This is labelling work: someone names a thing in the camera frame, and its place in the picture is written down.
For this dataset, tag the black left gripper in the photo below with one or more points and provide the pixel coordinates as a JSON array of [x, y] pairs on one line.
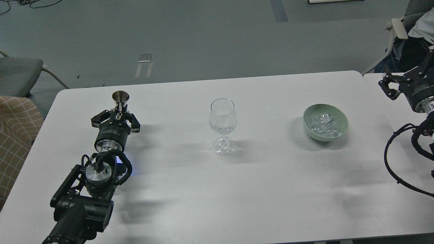
[[112, 134]]

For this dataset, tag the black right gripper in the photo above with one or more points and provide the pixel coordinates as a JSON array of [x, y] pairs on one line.
[[418, 91]]

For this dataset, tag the steel cocktail jigger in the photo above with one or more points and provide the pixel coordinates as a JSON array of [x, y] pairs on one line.
[[120, 98]]

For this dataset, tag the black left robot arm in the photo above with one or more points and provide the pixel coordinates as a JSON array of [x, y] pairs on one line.
[[83, 203]]

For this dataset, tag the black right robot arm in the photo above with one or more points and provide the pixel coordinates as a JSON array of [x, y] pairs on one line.
[[390, 86]]

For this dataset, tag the clear ice cubes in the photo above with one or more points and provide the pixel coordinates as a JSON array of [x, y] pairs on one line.
[[325, 126]]

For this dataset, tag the clear wine glass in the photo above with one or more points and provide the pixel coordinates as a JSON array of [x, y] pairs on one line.
[[223, 120]]

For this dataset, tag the blue denim bag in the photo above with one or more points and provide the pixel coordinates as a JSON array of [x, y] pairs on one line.
[[391, 61]]

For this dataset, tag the seated person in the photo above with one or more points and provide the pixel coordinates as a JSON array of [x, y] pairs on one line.
[[420, 35]]

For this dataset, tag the white office chair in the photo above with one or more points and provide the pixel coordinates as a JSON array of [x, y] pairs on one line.
[[398, 27]]

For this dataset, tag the metal floor plate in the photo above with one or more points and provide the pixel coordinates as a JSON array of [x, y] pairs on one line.
[[144, 61]]

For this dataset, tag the beige checkered cushion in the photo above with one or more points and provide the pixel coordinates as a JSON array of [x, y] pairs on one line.
[[20, 122]]

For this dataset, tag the green bowl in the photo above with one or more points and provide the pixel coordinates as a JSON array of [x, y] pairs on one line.
[[319, 109]]

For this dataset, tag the grey office chair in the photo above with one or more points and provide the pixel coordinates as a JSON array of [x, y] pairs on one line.
[[18, 75]]

